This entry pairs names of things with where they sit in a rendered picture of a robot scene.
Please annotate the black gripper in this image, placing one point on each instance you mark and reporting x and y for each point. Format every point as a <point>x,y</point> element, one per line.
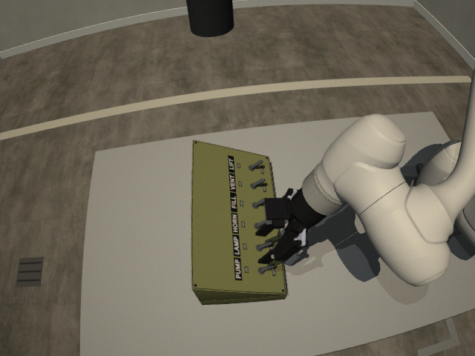
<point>307,218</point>

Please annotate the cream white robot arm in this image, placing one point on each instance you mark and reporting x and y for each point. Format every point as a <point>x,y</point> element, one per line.
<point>408,224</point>

